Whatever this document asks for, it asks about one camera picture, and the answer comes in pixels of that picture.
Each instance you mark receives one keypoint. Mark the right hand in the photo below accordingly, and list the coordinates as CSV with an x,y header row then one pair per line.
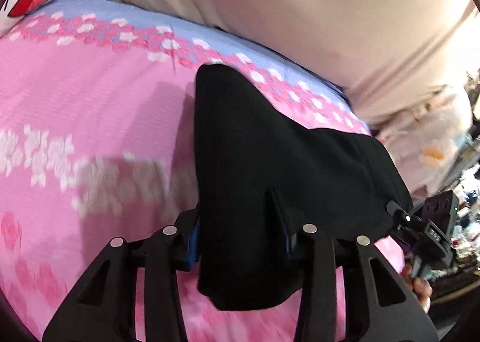
x,y
420,287

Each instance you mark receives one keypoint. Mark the pink rose bed sheet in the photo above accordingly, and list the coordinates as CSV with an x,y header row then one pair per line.
x,y
97,102

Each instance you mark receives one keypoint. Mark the floral fleece blanket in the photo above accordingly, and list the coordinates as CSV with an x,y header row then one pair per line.
x,y
424,141

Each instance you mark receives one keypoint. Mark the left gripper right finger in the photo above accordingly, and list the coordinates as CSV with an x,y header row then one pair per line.
x,y
379,306

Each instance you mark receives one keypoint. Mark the black pants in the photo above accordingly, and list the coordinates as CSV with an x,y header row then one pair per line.
x,y
262,176

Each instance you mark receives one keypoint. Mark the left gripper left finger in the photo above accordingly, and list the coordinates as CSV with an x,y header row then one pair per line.
x,y
101,305

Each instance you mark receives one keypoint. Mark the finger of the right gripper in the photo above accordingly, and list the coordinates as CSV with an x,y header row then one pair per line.
x,y
401,217

